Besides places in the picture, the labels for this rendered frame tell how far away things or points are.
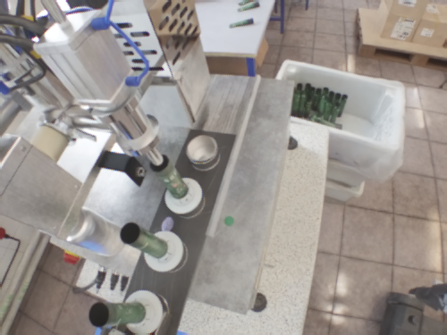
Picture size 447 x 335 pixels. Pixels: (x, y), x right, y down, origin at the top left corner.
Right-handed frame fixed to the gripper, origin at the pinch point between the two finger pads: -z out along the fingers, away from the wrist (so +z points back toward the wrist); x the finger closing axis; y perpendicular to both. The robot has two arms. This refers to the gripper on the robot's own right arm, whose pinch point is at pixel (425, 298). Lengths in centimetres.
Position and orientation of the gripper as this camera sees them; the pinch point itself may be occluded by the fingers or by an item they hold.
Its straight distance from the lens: 118.3
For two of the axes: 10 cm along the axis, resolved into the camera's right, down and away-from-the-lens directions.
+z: -2.3, -4.6, -8.6
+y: -5.9, 7.6, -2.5
